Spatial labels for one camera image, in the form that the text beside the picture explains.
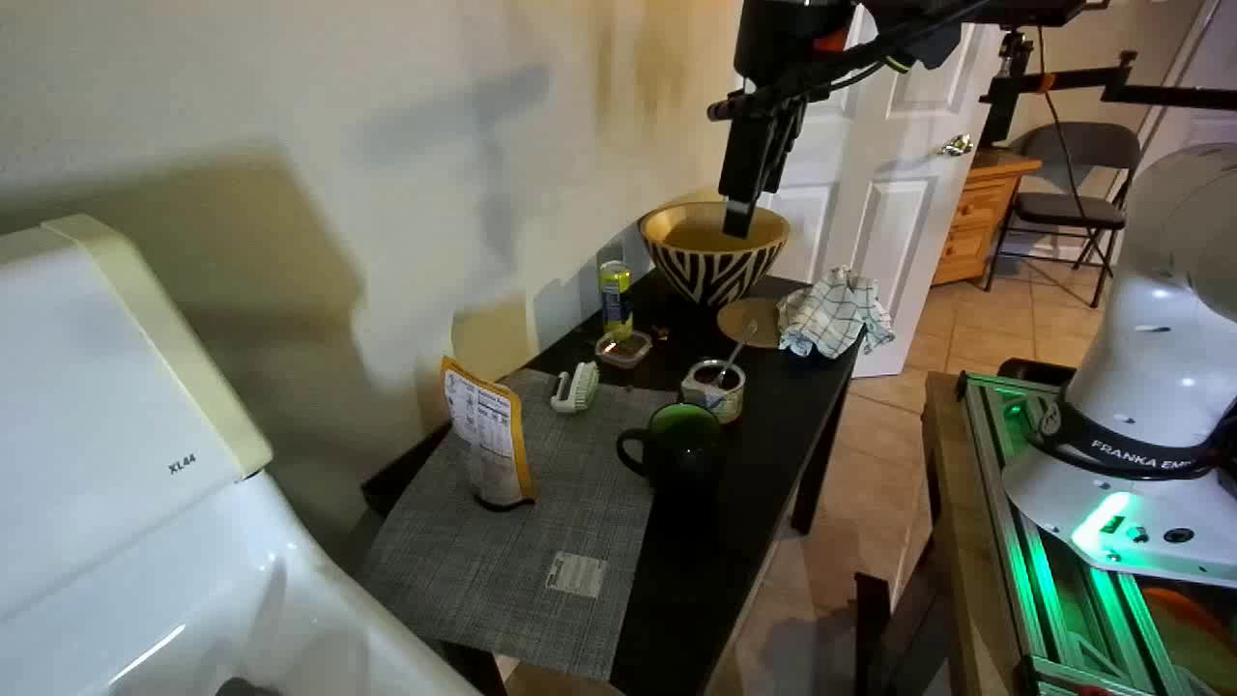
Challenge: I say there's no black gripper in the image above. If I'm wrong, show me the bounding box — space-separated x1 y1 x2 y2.
709 0 856 237

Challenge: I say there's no white green scrub brush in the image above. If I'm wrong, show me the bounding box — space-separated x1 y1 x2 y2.
548 359 601 415

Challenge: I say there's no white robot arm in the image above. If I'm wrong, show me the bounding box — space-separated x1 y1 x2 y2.
713 0 1237 589

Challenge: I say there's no wooden zebra pattern bowl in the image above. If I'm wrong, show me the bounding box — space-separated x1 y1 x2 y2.
637 201 794 304

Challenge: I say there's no white paneled door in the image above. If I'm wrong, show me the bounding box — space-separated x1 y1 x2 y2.
762 24 1001 380

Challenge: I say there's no round cork coaster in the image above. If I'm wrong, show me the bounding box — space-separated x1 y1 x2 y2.
717 298 781 349

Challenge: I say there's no white checked dish towel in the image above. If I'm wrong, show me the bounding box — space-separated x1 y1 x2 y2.
778 265 895 359

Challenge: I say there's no yellow green bottle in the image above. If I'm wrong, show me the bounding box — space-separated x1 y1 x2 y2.
601 259 636 332

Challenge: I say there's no wooden drawer cabinet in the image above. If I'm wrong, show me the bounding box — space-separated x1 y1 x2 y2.
934 149 1035 286

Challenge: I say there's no small white orange cup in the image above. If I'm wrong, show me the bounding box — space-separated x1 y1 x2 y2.
682 359 745 424

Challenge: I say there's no dark green mug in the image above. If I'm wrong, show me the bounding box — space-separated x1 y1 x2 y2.
615 401 725 492

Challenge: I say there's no black folding chair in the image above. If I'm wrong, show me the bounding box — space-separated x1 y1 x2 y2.
1001 120 1145 303

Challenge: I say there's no black side table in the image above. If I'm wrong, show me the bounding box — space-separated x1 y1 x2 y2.
361 269 858 696

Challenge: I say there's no yellow food pouch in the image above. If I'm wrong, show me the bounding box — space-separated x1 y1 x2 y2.
443 354 534 509

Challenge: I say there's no white gas stove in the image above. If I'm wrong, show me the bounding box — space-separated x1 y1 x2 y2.
0 215 472 696

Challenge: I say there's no black camera tripod arm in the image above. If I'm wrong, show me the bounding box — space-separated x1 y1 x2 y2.
981 32 1237 147

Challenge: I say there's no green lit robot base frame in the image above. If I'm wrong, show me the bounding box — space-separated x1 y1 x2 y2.
926 375 1237 696

